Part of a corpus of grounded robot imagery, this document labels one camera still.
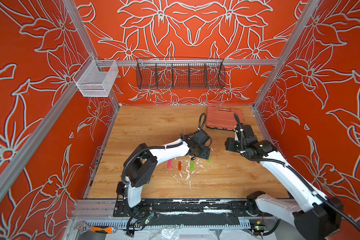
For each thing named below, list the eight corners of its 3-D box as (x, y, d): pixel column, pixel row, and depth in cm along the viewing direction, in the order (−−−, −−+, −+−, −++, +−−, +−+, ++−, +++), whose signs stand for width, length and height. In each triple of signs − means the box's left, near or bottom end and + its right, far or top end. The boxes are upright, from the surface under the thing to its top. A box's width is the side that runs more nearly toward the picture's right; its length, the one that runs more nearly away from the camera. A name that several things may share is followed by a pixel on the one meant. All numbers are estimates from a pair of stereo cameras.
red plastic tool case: (207, 130, 105) (208, 125, 101) (204, 111, 118) (205, 106, 113) (244, 130, 105) (247, 125, 101) (237, 111, 117) (240, 106, 113)
